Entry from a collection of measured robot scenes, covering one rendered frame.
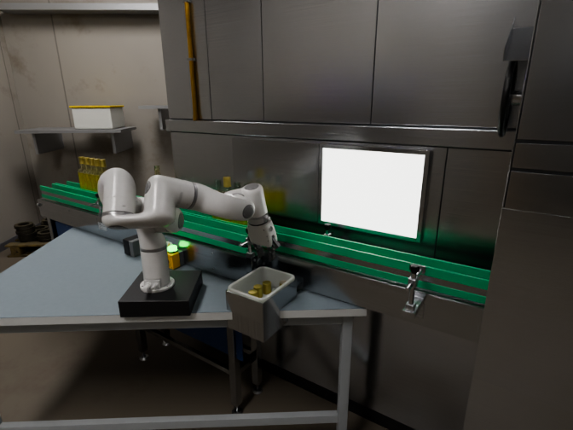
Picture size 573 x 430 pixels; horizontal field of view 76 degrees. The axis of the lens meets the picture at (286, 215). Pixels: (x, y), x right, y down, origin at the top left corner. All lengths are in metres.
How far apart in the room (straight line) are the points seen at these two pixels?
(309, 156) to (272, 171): 0.21
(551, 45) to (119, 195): 1.07
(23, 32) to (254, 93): 3.82
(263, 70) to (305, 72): 0.21
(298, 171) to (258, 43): 0.57
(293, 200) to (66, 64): 3.81
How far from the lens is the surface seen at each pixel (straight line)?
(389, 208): 1.44
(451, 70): 1.37
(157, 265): 1.43
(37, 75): 5.16
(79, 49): 4.94
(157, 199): 1.05
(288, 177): 1.61
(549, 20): 0.99
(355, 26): 1.49
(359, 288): 1.39
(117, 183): 1.11
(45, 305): 1.69
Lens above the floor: 1.49
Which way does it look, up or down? 17 degrees down
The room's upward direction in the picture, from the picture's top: straight up
